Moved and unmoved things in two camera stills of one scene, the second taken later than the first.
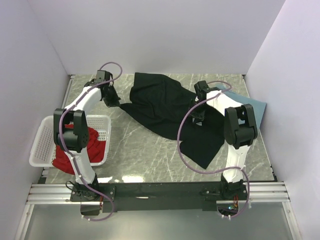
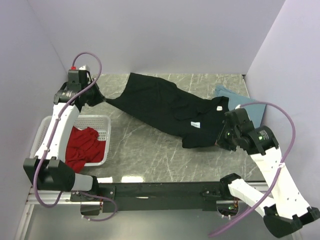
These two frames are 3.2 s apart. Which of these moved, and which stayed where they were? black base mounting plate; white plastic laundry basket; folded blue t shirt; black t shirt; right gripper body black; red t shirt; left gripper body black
Moved: black t shirt; left gripper body black; right gripper body black
Stayed: red t shirt; black base mounting plate; white plastic laundry basket; folded blue t shirt
